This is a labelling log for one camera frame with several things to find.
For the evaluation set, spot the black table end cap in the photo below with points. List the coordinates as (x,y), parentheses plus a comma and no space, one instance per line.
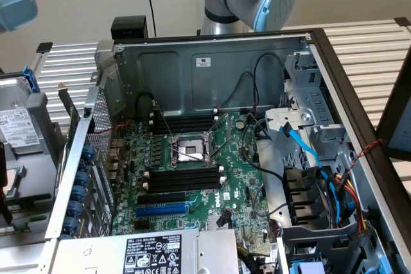
(44,47)
(403,21)

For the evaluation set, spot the long blue expansion slot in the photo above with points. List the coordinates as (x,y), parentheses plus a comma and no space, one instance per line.
(160,211)

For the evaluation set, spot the black framed panel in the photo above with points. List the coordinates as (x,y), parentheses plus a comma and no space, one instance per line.
(403,126)

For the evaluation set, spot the grey metal PC case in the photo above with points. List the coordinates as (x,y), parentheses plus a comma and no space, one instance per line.
(224,81)

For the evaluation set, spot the white case sticker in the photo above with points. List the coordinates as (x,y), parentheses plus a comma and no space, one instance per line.
(202,62)

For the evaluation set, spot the blue plastic disk carrier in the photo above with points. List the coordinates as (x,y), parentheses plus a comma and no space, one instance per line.
(30,76)

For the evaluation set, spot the blue card retention knob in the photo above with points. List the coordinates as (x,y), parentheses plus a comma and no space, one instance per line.
(88,153)
(75,209)
(71,225)
(82,178)
(79,192)

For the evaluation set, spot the silver chipset heatsink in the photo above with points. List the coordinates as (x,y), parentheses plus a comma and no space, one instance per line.
(212,222)

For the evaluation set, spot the silver CPU chip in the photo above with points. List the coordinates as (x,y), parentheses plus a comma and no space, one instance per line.
(14,179)

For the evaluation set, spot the metal CPU socket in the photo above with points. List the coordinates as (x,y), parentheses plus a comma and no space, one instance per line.
(189,150)

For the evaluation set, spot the short black expansion slot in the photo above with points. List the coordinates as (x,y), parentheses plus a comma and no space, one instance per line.
(143,225)

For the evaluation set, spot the black box device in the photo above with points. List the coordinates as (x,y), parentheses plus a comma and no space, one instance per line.
(128,25)

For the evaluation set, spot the long black expansion slot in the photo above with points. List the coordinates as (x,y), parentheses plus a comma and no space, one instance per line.
(160,198)

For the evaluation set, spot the silver power supply unit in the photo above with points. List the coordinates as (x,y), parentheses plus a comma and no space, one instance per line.
(96,254)

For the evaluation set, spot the green Dell motherboard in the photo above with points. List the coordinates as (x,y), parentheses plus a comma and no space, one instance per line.
(237,171)

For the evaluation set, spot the green graphics card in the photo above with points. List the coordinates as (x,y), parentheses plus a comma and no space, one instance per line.
(75,120)

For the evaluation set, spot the metal socket locking lever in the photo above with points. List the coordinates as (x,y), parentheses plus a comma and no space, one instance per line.
(209,158)
(163,120)

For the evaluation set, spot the blue plastic latch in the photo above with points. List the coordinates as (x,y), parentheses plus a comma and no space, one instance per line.
(308,269)

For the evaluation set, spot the metal disk bay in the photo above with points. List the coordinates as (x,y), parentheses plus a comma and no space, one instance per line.
(318,100)

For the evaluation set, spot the dark grey plastic duct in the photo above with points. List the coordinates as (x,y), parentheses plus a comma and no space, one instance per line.
(321,242)

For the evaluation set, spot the grey hard drive assembly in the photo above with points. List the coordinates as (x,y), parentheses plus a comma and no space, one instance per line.
(35,158)

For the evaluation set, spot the silver coin battery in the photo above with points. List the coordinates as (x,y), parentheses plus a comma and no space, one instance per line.
(240,124)

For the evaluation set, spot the silver hard disk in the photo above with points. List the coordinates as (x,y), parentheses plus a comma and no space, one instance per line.
(19,126)

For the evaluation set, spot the black RAM slot white latches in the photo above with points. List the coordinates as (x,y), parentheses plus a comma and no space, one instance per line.
(183,176)
(192,117)
(183,186)
(192,126)

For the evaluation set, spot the metal socket cover frame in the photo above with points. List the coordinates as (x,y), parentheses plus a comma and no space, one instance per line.
(228,124)

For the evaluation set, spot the black plastic fan shroud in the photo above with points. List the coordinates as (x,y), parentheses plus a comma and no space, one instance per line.
(300,190)

